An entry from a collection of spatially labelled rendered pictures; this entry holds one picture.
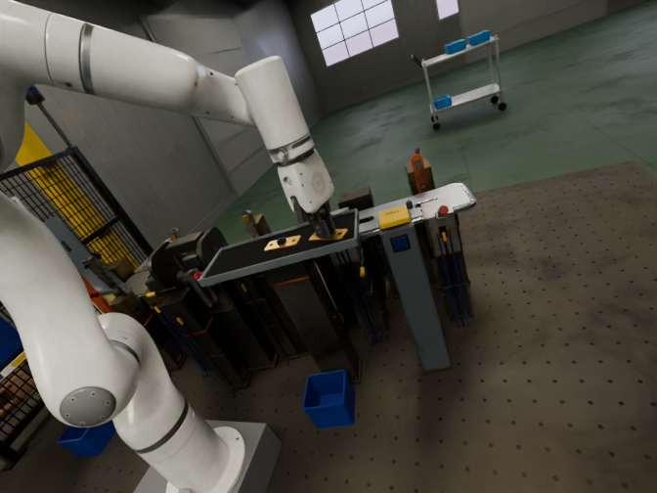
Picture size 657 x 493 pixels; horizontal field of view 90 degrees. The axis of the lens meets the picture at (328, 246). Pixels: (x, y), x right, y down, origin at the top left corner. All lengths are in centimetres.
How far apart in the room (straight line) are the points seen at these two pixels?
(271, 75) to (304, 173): 16
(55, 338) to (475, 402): 83
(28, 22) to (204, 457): 77
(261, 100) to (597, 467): 87
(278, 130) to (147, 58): 20
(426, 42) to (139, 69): 1055
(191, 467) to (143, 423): 15
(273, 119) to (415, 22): 1043
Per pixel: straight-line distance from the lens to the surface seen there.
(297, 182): 60
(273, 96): 58
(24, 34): 59
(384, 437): 89
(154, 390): 77
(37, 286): 63
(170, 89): 57
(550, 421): 89
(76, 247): 162
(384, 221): 67
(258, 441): 90
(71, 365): 64
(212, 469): 87
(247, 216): 128
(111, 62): 57
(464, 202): 101
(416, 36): 1097
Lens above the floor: 147
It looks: 28 degrees down
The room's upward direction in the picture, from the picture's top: 23 degrees counter-clockwise
